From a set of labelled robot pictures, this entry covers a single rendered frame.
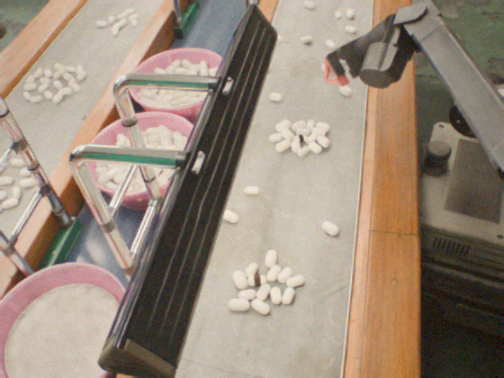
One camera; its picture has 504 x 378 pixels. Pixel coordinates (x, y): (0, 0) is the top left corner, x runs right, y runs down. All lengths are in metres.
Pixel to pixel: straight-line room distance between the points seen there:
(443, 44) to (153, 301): 0.56
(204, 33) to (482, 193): 0.99
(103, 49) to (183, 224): 1.10
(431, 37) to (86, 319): 0.76
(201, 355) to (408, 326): 0.35
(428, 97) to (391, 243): 1.65
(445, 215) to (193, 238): 0.93
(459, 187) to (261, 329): 0.79
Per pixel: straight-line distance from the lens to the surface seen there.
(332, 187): 1.04
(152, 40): 1.53
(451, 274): 1.45
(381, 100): 1.23
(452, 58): 0.78
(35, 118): 1.41
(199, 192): 0.59
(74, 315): 0.97
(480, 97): 0.71
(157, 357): 0.50
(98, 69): 1.51
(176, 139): 1.18
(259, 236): 0.97
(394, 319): 0.86
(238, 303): 0.87
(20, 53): 1.67
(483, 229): 1.39
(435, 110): 2.46
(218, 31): 1.69
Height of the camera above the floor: 1.52
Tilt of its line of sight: 48 degrees down
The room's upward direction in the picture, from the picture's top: 6 degrees counter-clockwise
